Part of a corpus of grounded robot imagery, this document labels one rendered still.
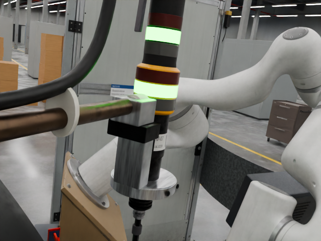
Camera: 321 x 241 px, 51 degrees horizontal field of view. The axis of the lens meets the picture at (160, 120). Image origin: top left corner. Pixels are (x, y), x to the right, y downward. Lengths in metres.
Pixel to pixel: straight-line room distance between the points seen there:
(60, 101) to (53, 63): 8.22
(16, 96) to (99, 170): 0.82
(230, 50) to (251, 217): 10.68
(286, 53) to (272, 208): 0.40
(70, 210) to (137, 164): 0.62
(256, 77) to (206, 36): 1.71
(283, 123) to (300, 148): 6.57
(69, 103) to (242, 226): 0.46
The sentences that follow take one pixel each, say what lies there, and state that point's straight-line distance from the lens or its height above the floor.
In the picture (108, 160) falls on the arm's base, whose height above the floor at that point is 1.25.
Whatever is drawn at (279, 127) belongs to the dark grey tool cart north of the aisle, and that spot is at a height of 0.37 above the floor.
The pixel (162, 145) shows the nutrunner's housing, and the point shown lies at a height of 1.49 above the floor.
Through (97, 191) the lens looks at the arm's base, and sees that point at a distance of 1.03.
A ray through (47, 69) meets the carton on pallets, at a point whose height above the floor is 0.78.
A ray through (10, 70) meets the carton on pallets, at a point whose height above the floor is 0.74.
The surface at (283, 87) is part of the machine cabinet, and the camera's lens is 10.63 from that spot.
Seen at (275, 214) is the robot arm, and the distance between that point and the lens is 0.61.
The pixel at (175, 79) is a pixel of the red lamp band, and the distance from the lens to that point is 0.32.
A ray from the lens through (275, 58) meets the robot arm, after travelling 0.86.
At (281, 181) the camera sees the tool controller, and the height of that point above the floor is 1.24.
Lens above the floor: 1.58
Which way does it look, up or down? 12 degrees down
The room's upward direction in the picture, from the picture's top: 8 degrees clockwise
